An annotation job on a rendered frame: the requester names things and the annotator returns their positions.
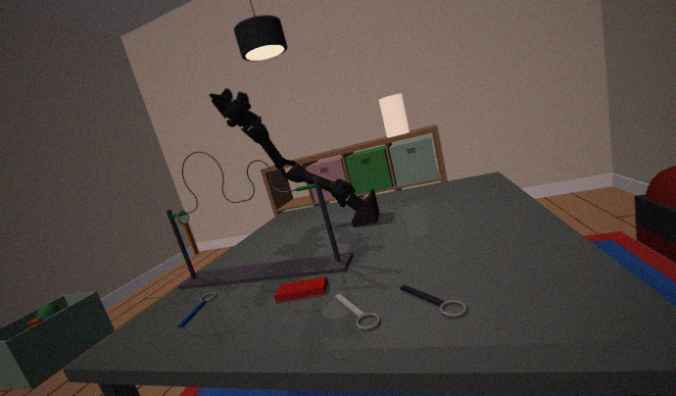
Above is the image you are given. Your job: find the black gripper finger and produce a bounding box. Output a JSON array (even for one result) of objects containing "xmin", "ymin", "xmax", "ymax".
[
  {"xmin": 212, "ymin": 99, "xmax": 233, "ymax": 118},
  {"xmin": 210, "ymin": 93, "xmax": 229, "ymax": 103}
]

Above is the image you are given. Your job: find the orange handle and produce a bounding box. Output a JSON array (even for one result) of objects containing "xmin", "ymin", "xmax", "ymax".
[{"xmin": 177, "ymin": 211, "xmax": 199, "ymax": 256}]

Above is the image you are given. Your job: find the red rectangular block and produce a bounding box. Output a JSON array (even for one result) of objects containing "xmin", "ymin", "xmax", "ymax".
[{"xmin": 274, "ymin": 276, "xmax": 328, "ymax": 302}]

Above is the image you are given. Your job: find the grey loop with black handle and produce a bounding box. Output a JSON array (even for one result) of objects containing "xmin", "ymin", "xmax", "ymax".
[{"xmin": 401, "ymin": 285, "xmax": 466, "ymax": 317}]

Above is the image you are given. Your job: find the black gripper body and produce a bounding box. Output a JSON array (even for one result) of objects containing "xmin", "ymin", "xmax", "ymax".
[{"xmin": 220, "ymin": 88, "xmax": 248, "ymax": 126}]

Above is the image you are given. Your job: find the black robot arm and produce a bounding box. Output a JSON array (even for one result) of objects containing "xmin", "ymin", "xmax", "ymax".
[{"xmin": 232, "ymin": 91, "xmax": 365, "ymax": 212}]

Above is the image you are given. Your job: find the blue stick with grey loop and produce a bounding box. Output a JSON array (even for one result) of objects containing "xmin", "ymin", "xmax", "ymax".
[{"xmin": 177, "ymin": 292, "xmax": 217, "ymax": 327}]

